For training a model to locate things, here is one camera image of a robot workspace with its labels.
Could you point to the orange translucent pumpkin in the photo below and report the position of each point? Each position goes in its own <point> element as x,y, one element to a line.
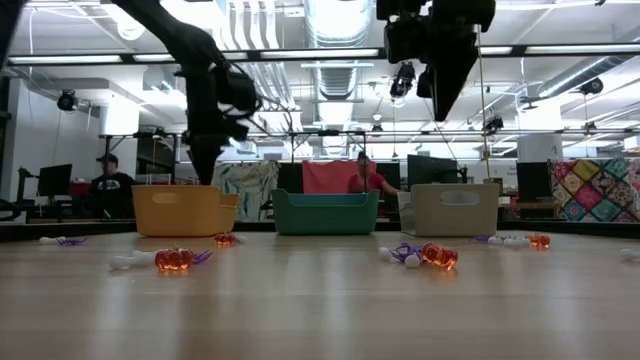
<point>539,241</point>
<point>440,256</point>
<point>174,259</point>
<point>225,239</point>

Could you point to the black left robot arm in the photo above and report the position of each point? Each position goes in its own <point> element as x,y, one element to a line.
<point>170,35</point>

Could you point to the silver ceiling duct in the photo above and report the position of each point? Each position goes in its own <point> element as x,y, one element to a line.
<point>337,80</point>

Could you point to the floral hanging cloth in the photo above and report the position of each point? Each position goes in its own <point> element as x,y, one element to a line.
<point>250,187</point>

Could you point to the white plastic bin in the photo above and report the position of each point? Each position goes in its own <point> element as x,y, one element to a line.
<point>450,220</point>

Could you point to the red hanging cloth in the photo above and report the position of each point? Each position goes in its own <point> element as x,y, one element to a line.
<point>325,177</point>

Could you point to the black ceiling spotlight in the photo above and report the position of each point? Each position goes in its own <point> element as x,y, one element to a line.
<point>494,124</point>
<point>402,82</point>
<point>67,101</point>
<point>592,86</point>

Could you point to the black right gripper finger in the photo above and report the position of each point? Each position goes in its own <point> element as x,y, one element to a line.
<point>450,75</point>

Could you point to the teal plastic bin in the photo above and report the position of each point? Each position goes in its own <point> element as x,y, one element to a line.
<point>325,220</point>

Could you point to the black computer monitor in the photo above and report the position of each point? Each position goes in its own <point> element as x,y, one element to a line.
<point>290,177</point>
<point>430,172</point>
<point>55,180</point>
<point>532,180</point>

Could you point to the colourful patchwork quilt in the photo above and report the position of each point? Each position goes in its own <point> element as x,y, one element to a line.
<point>595,190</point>

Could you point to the black overhead beam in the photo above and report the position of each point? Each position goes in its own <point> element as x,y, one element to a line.
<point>240,55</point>

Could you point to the orange plastic bin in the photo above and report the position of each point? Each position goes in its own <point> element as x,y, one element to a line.
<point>175,215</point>

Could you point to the person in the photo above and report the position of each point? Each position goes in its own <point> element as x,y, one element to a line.
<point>112,190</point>
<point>365,182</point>

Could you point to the white building column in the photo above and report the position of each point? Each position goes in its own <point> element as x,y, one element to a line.
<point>540,145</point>

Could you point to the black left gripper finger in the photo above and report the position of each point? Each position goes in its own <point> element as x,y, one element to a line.
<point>205,162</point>

